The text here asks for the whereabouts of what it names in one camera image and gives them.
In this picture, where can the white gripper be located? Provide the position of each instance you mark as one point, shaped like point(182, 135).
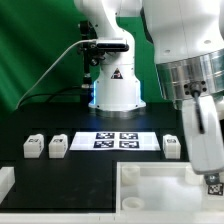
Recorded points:
point(205, 149)

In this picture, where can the white square table top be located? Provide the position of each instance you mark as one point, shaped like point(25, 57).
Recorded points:
point(162, 193)

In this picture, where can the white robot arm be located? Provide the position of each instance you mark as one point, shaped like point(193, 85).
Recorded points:
point(189, 60)

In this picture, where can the white sheet with markers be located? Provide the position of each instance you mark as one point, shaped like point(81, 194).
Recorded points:
point(131, 141)

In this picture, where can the green backdrop curtain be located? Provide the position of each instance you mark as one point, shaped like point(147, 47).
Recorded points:
point(33, 33)

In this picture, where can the black camera on stand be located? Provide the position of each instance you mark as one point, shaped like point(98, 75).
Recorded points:
point(107, 64)

